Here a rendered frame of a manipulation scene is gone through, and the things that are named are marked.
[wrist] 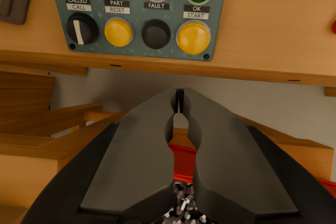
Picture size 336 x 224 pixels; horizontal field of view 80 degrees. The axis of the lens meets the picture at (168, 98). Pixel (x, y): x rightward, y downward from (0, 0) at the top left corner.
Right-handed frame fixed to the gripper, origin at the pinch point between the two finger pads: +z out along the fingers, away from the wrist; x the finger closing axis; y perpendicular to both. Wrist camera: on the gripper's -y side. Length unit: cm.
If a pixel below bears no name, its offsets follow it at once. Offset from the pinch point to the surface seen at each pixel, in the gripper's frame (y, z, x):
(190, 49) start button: -0.2, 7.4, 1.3
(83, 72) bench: 41, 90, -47
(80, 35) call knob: -1.1, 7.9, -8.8
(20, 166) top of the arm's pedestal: 17.1, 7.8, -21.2
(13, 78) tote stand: 33, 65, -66
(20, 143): 22.6, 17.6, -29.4
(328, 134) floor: 67, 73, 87
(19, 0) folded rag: -3.5, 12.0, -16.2
